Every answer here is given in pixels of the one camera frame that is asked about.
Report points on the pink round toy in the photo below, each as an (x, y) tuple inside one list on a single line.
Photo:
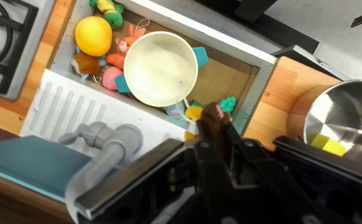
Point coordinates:
[(111, 79)]

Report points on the pale blue toy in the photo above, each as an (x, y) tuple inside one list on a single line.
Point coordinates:
[(175, 112)]

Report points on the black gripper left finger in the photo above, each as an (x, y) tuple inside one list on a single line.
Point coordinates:
[(147, 166)]

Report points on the wooden kitchen countertop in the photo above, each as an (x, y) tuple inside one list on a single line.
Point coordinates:
[(271, 109)]

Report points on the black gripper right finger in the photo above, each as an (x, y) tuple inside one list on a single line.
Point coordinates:
[(312, 157)]

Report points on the grey toy faucet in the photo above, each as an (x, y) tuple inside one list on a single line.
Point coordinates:
[(110, 150)]

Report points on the green knobbly toy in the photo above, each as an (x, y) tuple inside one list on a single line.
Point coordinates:
[(228, 105)]

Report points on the brown round toy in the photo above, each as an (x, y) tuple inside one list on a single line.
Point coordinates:
[(87, 64)]

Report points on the salmon orange carrot toy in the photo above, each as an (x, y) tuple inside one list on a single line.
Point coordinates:
[(124, 45)]

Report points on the green square toy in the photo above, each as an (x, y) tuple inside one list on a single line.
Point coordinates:
[(195, 104)]

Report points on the yellow ball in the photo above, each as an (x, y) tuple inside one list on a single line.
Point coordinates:
[(93, 36)]

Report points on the grey black toy stove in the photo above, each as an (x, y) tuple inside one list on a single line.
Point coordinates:
[(27, 54)]

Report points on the yellow green plush toy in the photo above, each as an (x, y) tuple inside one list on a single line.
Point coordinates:
[(107, 10)]

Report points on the brown yellow plush toy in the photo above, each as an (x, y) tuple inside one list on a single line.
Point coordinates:
[(214, 119)]

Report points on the white toy sink unit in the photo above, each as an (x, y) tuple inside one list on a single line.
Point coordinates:
[(72, 104)]

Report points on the yellow cube block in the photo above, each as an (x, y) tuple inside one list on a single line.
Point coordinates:
[(333, 147)]

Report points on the stainless steel pot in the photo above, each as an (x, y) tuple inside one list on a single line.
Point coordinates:
[(346, 112)]

